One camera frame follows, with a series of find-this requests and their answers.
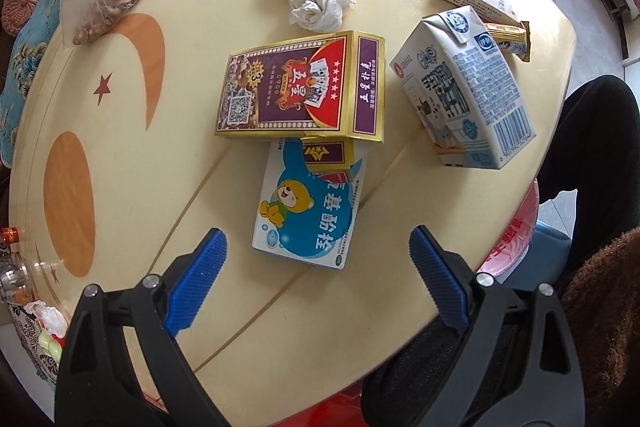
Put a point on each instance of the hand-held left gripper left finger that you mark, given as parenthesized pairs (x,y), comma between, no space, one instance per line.
(197,282)

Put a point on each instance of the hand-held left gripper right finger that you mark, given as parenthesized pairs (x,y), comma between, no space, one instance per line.
(440,279)

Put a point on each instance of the blue trash bin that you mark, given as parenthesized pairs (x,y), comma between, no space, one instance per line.
(545,252)

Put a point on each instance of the blue white bear medicine box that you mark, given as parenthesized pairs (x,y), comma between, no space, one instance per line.
(305,227)

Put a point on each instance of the white blue milk carton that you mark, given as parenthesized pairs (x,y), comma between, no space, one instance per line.
(465,92)

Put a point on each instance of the purple gold card box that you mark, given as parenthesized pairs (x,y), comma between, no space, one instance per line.
(280,87)

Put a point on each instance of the yellow orange snack wrapper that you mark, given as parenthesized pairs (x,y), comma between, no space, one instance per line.
(510,41)

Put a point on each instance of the brown fuzzy garment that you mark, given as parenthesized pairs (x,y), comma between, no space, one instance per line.
(605,307)

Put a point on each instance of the black white patterned cloth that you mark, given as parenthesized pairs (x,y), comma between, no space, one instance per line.
(30,347)

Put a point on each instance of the glass jar with red cap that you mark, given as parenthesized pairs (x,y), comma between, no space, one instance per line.
(12,277)

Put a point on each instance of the blue patterned cushion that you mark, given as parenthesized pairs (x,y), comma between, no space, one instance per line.
(25,72)

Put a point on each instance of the pink round knitted cushion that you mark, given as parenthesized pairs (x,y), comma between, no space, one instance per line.
(22,2)

